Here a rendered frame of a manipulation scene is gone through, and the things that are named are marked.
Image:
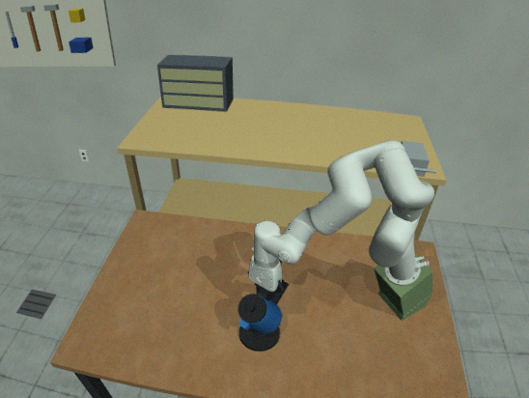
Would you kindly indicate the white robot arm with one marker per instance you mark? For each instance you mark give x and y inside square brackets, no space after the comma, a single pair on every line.
[392,246]

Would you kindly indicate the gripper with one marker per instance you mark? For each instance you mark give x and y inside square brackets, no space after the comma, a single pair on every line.
[267,278]

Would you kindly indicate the blue electric kettle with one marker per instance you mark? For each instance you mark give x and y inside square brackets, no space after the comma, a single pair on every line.
[261,314]

